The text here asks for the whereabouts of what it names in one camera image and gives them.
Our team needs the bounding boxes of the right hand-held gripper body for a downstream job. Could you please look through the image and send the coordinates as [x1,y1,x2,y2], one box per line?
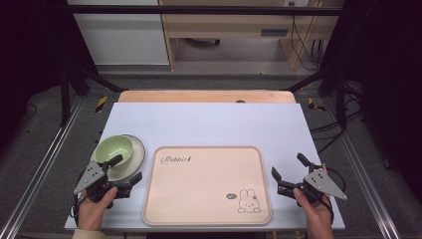
[278,165,348,204]

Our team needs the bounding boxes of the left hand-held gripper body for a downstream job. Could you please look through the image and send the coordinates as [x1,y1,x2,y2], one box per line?
[73,161,133,202]

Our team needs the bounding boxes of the green bowl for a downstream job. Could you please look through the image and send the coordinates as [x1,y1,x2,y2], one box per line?
[94,134,135,169]

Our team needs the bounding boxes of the person's right hand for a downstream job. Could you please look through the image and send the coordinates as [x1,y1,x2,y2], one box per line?
[293,187,334,232]

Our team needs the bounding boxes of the person's left hand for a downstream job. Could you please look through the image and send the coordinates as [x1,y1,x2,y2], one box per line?
[77,186,119,231]

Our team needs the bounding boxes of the beige round plate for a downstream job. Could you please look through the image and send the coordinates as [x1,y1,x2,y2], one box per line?
[91,133,146,183]

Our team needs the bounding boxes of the yellow black tape piece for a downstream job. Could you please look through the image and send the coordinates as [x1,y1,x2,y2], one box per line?
[95,96,109,115]
[307,97,326,113]

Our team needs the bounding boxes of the beige tray with rabbit print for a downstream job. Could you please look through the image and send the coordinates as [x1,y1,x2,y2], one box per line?
[142,145,273,227]

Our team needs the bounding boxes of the wooden table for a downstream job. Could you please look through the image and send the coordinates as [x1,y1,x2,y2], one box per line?
[117,90,297,105]

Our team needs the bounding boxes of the dark curtain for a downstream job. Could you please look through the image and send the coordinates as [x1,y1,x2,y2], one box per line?
[0,0,98,152]
[321,0,422,202]

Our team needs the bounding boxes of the white cabinet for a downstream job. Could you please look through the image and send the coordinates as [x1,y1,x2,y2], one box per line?
[66,0,170,66]

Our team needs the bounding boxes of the light wooden desk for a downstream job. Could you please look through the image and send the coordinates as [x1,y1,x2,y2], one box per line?
[158,0,344,72]

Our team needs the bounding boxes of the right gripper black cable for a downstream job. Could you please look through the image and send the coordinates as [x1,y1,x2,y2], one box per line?
[322,165,347,224]

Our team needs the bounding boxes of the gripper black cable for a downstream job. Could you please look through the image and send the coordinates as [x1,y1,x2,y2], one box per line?
[69,193,84,227]
[322,165,347,224]

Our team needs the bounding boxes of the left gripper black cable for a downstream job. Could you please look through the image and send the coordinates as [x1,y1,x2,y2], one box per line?
[69,193,84,227]

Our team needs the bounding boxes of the black floor cables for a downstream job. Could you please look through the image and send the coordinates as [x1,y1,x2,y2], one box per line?
[311,81,365,154]

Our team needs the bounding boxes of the aluminium floor rail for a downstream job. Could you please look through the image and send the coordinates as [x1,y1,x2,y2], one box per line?
[0,96,85,239]
[322,99,403,239]

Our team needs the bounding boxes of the black metal frame stand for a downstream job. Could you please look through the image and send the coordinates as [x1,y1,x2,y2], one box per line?
[59,61,129,127]
[284,64,348,131]

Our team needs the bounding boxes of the hanging black cables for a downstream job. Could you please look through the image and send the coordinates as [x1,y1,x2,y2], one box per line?
[289,1,325,72]

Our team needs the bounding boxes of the black horizontal frame bar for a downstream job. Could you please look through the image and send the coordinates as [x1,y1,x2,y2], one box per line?
[68,4,344,17]

